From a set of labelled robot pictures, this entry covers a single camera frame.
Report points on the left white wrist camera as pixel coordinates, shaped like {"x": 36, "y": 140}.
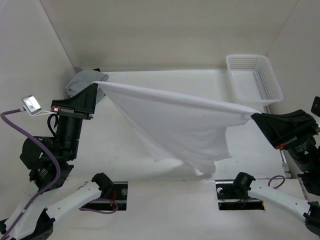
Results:
{"x": 33, "y": 108}

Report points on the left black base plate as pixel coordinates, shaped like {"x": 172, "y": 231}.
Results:
{"x": 115, "y": 201}

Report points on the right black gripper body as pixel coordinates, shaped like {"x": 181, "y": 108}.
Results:
{"x": 304, "y": 152}

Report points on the white tank top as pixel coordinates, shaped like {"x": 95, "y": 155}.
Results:
{"x": 178, "y": 126}

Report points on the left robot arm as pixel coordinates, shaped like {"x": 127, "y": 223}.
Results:
{"x": 48, "y": 160}

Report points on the white plastic basket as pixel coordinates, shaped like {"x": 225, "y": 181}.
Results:
{"x": 252, "y": 80}

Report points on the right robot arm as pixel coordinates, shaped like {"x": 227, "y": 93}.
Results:
{"x": 308, "y": 212}

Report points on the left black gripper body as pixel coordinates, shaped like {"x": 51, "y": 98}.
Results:
{"x": 70, "y": 129}

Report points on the folded grey tank tops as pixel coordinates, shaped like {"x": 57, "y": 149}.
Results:
{"x": 83, "y": 79}

